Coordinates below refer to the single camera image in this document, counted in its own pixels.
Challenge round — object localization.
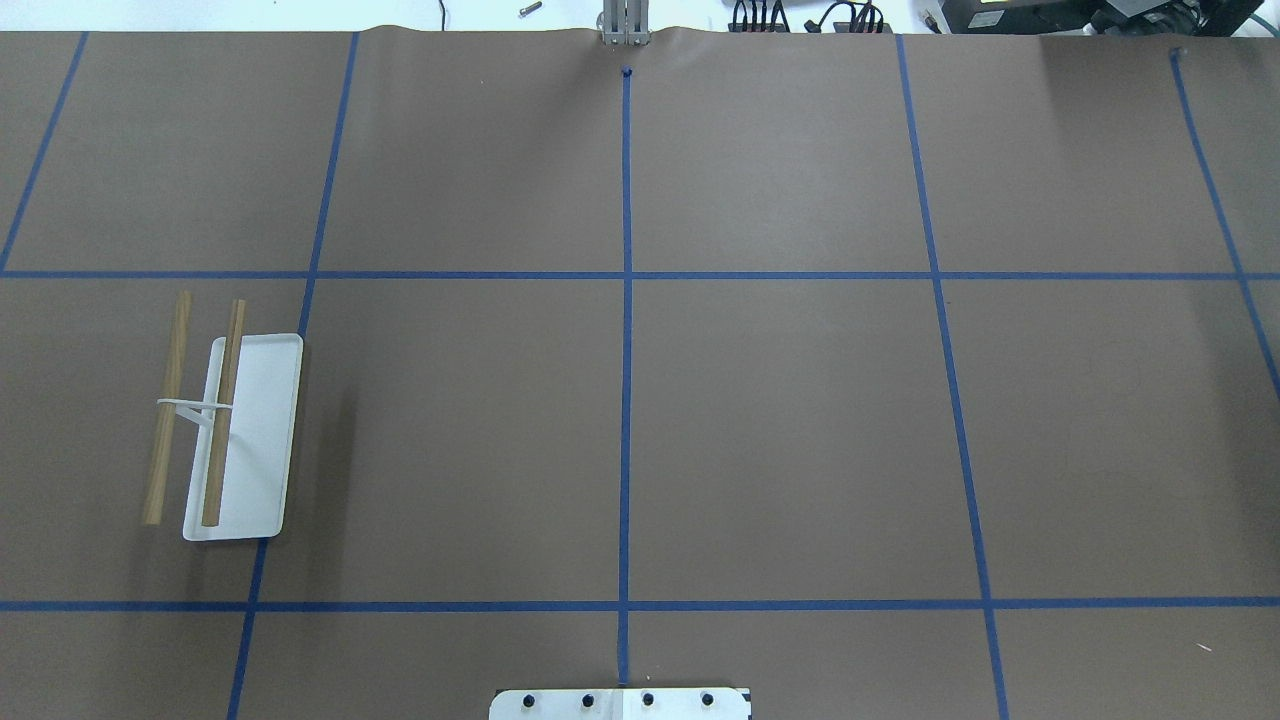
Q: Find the aluminium frame post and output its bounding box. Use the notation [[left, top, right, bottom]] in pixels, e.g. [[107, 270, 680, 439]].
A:
[[596, 0, 652, 47]]

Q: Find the white rack with wooden bars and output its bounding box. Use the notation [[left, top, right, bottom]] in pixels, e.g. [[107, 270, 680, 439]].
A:
[[141, 290, 305, 542]]

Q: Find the white pedestal column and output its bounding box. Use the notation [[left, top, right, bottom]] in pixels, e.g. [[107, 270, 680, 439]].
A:
[[488, 687, 753, 719]]

